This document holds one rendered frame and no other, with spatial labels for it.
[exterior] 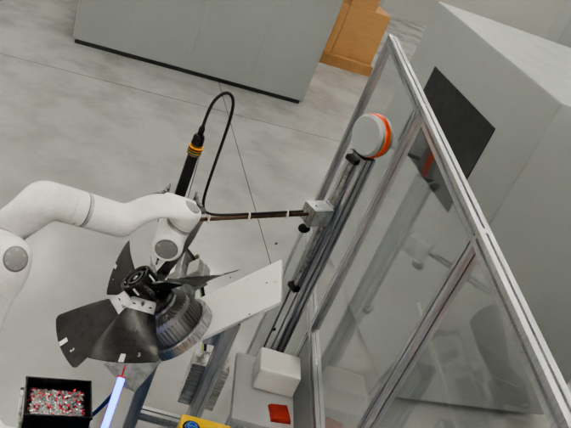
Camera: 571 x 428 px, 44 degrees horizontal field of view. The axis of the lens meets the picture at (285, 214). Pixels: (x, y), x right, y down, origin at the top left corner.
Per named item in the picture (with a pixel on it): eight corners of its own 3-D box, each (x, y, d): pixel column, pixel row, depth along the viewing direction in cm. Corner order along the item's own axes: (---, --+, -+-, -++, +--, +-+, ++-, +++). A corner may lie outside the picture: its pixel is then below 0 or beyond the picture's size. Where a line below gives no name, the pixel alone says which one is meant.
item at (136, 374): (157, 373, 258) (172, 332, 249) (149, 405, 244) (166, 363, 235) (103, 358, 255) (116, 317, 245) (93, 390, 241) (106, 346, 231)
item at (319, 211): (319, 216, 270) (326, 198, 266) (329, 227, 266) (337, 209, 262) (298, 217, 263) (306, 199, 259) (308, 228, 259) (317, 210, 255)
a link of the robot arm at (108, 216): (101, 165, 176) (200, 199, 195) (70, 210, 182) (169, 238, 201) (107, 188, 170) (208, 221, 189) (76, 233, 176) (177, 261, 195)
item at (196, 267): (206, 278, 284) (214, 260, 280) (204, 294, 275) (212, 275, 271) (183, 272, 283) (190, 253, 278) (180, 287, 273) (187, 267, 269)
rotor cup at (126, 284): (142, 297, 258) (121, 272, 252) (175, 281, 254) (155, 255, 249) (134, 322, 245) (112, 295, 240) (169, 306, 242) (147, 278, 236)
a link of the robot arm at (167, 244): (170, 204, 196) (152, 227, 199) (162, 228, 184) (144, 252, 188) (195, 219, 198) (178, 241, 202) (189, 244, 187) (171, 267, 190)
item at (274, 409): (286, 408, 270) (289, 404, 269) (290, 425, 264) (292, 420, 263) (267, 405, 268) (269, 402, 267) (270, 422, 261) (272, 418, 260)
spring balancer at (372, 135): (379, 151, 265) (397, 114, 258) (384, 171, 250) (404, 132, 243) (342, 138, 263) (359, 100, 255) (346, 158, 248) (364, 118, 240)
